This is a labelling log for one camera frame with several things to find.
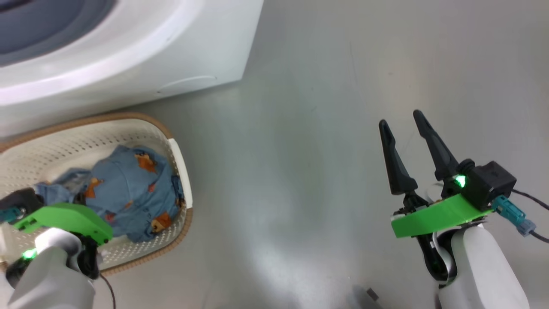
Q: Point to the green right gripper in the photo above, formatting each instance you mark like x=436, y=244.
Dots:
x=429, y=221

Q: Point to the grey rubber door gasket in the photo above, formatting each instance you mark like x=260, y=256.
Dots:
x=43, y=30

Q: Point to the white front-load washing machine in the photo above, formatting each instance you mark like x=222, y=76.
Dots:
x=171, y=43

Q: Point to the blue garment small orange prints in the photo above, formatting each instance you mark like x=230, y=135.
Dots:
x=128, y=189

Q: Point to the teal right camera connector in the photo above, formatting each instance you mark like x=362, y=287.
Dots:
x=512, y=214

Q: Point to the small dark square object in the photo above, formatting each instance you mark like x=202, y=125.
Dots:
x=372, y=294

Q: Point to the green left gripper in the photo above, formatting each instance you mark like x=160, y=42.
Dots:
x=64, y=219

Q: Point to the teal camera connector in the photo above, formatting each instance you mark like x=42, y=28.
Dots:
x=512, y=214
x=8, y=214

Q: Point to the cream perforated laundry basket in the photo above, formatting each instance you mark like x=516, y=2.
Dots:
x=85, y=137

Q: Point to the teal left camera connector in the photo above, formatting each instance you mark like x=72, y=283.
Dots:
x=8, y=214

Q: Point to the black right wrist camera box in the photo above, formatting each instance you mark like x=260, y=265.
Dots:
x=489, y=182

